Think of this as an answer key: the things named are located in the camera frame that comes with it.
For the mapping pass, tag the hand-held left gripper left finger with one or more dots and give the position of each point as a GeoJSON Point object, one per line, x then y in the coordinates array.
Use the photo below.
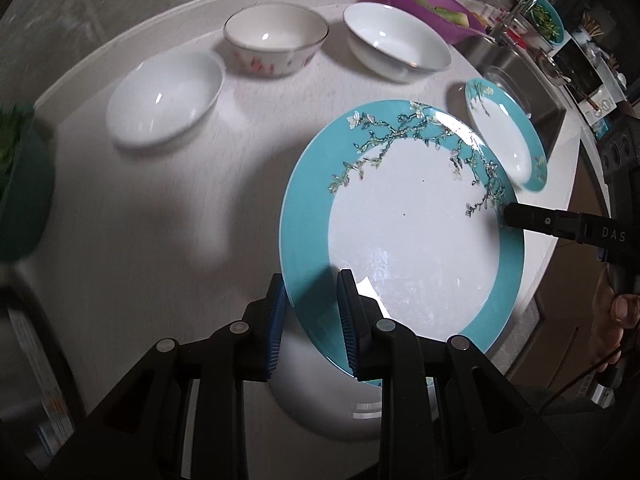
{"type": "Point", "coordinates": [277, 325]}

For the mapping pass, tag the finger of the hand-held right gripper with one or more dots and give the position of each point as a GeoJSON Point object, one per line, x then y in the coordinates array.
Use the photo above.
{"type": "Point", "coordinates": [540, 220]}

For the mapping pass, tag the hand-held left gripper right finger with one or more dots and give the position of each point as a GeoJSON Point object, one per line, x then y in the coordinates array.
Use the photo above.
{"type": "Point", "coordinates": [347, 330]}

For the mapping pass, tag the small teal floral plate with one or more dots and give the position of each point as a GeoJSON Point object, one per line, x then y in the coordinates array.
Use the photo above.
{"type": "Point", "coordinates": [500, 130]}

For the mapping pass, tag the large teal floral plate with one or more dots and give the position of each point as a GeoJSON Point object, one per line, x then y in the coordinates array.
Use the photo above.
{"type": "Point", "coordinates": [410, 230]}

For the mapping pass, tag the white bowl thin gold rim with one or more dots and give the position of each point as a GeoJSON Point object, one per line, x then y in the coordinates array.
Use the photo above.
{"type": "Point", "coordinates": [390, 40]}

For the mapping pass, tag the plain white bowl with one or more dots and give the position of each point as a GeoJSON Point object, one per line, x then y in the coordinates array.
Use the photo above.
{"type": "Point", "coordinates": [160, 105]}

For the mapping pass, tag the white bowl red floral print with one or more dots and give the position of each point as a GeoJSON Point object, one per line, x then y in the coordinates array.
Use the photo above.
{"type": "Point", "coordinates": [270, 35]}

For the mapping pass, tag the person's right hand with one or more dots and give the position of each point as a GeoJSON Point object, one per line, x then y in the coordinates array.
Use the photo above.
{"type": "Point", "coordinates": [607, 325]}

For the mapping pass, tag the stainless steel sink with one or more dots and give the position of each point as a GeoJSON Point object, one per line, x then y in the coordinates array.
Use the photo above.
{"type": "Point", "coordinates": [545, 110]}

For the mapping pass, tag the clear plastic container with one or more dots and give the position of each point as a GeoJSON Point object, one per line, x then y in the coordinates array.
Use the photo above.
{"type": "Point", "coordinates": [505, 85]}

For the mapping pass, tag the white countertop appliance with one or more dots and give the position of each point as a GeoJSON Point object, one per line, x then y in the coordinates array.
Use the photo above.
{"type": "Point", "coordinates": [585, 75]}

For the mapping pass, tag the teal dish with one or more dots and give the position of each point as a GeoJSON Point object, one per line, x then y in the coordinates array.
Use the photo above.
{"type": "Point", "coordinates": [561, 27]}

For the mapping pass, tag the chopped green vegetables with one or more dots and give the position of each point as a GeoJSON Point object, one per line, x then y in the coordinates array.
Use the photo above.
{"type": "Point", "coordinates": [545, 20]}

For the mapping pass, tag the chrome faucet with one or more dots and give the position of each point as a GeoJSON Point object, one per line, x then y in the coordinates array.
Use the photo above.
{"type": "Point", "coordinates": [520, 10]}

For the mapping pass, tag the teal plastic basin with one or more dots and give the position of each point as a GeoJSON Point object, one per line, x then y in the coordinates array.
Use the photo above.
{"type": "Point", "coordinates": [25, 210]}

